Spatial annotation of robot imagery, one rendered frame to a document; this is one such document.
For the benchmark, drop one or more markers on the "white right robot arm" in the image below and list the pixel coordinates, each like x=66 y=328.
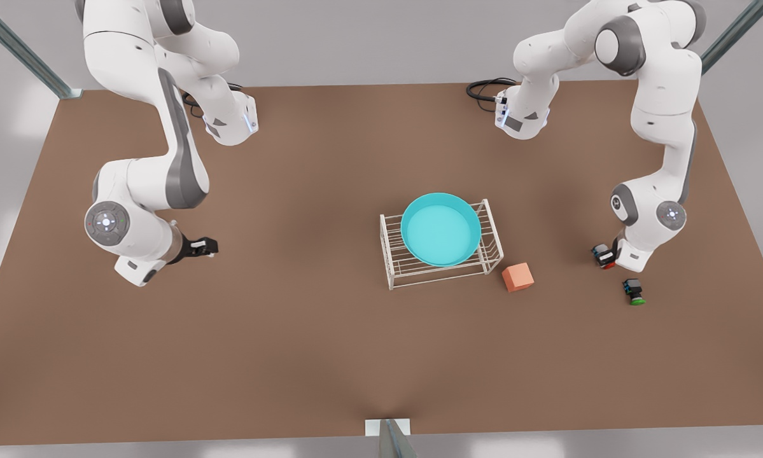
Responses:
x=133 y=184

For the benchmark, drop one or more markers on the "silver frame post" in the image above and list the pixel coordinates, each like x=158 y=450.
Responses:
x=391 y=439
x=734 y=32
x=25 y=54

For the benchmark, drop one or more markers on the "green button switch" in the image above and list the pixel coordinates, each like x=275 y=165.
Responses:
x=634 y=291

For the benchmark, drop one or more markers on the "orange cube block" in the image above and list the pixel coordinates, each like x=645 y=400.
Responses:
x=518 y=277

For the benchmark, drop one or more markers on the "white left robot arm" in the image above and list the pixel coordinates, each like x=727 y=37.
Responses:
x=664 y=114

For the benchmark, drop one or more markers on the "red button switch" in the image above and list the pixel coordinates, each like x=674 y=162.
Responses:
x=602 y=256

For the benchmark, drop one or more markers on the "teal round plate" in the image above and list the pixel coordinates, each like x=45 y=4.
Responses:
x=440 y=230

